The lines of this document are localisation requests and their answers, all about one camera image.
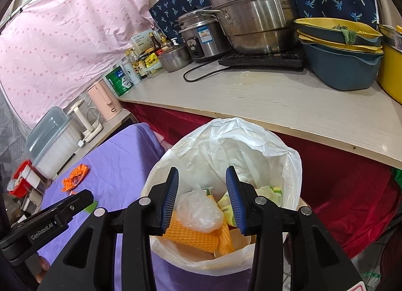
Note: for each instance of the white tea tin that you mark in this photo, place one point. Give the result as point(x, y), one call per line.
point(132, 74)

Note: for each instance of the orange snack wrapper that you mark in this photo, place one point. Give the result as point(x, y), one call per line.
point(75, 178)

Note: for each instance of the pink dotted curtain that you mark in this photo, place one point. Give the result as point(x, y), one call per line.
point(62, 36)

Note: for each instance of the white printed box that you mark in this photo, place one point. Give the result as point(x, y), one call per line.
point(141, 43)

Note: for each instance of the row of condiment bottles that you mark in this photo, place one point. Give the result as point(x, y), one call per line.
point(150, 55)

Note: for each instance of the yellow packet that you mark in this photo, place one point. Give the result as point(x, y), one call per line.
point(152, 60)

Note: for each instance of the trash bin with white liner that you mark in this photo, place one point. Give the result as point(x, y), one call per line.
point(251, 149)

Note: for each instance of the yellow green plastic bag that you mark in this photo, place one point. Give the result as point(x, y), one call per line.
point(270, 192)

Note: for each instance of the purple tablecloth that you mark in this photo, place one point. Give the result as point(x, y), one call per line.
point(122, 159)

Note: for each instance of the pink electric kettle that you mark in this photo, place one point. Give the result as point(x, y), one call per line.
point(103, 99)

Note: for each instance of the orange knitted cloth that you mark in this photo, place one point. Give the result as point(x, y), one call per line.
point(191, 236)

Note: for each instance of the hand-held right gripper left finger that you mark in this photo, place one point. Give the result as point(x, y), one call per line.
point(171, 196)

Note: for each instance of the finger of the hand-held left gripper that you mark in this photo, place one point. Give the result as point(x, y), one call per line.
point(80, 201)

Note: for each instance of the white blender cup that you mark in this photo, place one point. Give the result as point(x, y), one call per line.
point(31, 176)

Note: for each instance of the red cloth skirt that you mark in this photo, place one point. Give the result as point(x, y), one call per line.
point(339, 190)

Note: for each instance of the person's left hand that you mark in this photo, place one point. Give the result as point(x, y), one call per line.
point(43, 269)

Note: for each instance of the white dish rack grey lid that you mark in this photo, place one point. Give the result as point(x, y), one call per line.
point(53, 143)

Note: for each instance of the red plastic basin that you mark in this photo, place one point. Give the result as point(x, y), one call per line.
point(17, 181)

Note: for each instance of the orange foam net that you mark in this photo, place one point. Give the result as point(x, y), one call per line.
point(224, 239)

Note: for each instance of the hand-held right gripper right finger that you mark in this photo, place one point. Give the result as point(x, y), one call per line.
point(234, 203)

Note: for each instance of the steel rice cooker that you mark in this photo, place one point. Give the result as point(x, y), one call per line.
point(201, 38)

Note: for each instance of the white glass electric kettle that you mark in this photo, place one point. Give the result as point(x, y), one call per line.
point(86, 121)

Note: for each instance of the black induction cooker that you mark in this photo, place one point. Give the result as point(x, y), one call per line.
point(263, 58)

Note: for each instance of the stack of blue yellow colanders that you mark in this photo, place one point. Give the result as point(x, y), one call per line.
point(339, 58)

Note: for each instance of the green white canister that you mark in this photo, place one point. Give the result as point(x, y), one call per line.
point(117, 82)

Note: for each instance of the large steel steamer pot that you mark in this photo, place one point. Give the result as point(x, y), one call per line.
point(254, 18)

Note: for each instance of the yellow plastic bucket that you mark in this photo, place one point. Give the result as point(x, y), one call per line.
point(391, 71)

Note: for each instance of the white plastic bag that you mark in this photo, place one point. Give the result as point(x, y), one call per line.
point(198, 211)

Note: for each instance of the small steel pot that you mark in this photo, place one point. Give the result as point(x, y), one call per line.
point(174, 60)

